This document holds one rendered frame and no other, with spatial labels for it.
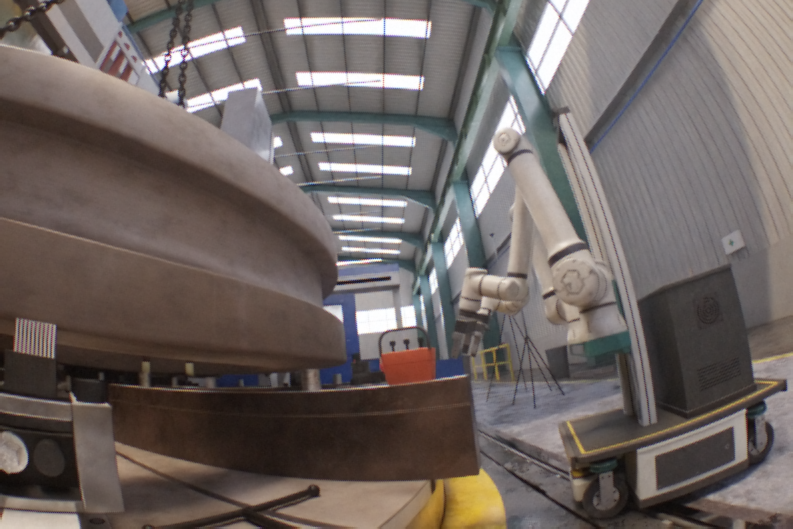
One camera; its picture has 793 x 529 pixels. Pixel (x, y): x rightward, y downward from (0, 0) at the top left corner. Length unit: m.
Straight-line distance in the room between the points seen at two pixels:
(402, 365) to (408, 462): 0.37
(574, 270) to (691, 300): 0.55
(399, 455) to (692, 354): 1.14
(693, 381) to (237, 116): 7.25
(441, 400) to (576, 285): 0.61
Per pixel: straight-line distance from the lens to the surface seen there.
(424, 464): 1.41
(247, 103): 7.44
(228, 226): 1.65
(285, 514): 1.22
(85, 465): 0.79
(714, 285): 1.59
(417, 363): 1.36
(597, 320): 1.37
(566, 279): 1.21
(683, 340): 1.51
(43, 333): 0.99
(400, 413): 1.39
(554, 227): 1.28
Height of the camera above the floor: 0.73
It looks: 22 degrees up
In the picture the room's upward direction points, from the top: 7 degrees counter-clockwise
